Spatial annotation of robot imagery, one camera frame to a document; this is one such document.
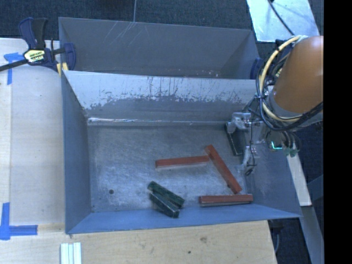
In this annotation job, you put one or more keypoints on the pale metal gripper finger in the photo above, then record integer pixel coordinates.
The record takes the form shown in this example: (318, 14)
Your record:
(241, 119)
(252, 153)

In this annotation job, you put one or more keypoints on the dark green flat block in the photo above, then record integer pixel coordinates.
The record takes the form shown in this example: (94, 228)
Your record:
(166, 192)
(236, 142)
(165, 206)

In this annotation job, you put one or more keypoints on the red-brown flat block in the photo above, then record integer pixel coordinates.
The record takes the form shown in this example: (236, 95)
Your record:
(181, 161)
(225, 199)
(223, 169)

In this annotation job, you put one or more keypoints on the grey metal bin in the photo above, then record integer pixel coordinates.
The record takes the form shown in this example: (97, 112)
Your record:
(143, 147)

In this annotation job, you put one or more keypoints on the pale wood board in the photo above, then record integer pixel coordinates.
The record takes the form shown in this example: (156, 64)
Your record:
(35, 147)

